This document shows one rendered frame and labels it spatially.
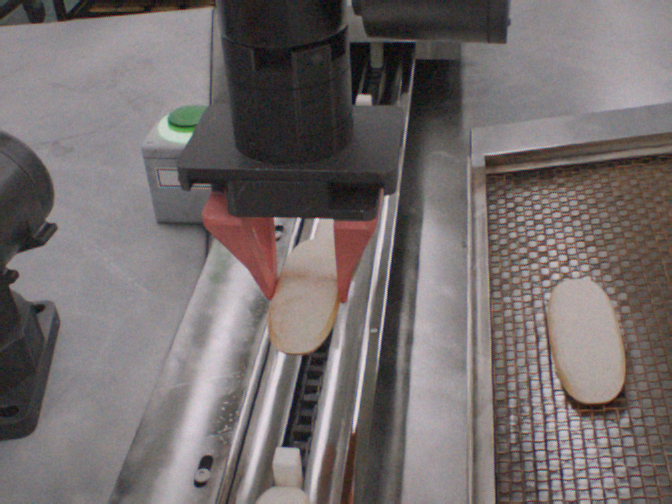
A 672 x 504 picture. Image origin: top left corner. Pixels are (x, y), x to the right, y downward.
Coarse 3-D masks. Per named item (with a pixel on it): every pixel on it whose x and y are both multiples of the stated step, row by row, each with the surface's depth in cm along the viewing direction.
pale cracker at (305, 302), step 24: (312, 240) 49; (288, 264) 47; (312, 264) 47; (288, 288) 45; (312, 288) 45; (336, 288) 46; (288, 312) 44; (312, 312) 44; (336, 312) 45; (288, 336) 43; (312, 336) 43
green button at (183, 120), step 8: (176, 112) 69; (184, 112) 69; (192, 112) 69; (200, 112) 69; (168, 120) 68; (176, 120) 68; (184, 120) 68; (192, 120) 68; (176, 128) 67; (184, 128) 67; (192, 128) 67
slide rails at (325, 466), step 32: (352, 64) 88; (384, 64) 88; (352, 96) 82; (384, 96) 82; (352, 288) 59; (352, 320) 56; (352, 352) 53; (288, 384) 51; (352, 384) 51; (256, 416) 49; (288, 416) 50; (320, 416) 49; (256, 448) 47; (320, 448) 47; (256, 480) 46; (320, 480) 45
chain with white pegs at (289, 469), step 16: (384, 48) 94; (368, 80) 87; (368, 96) 78; (320, 352) 55; (304, 368) 54; (320, 368) 54; (304, 384) 53; (320, 384) 53; (304, 400) 52; (304, 416) 51; (304, 432) 50; (288, 448) 45; (304, 448) 49; (272, 464) 44; (288, 464) 44; (304, 464) 48; (288, 480) 45; (304, 480) 47
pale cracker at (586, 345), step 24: (576, 288) 48; (600, 288) 49; (552, 312) 47; (576, 312) 47; (600, 312) 46; (552, 336) 46; (576, 336) 45; (600, 336) 45; (576, 360) 44; (600, 360) 43; (624, 360) 44; (576, 384) 43; (600, 384) 42
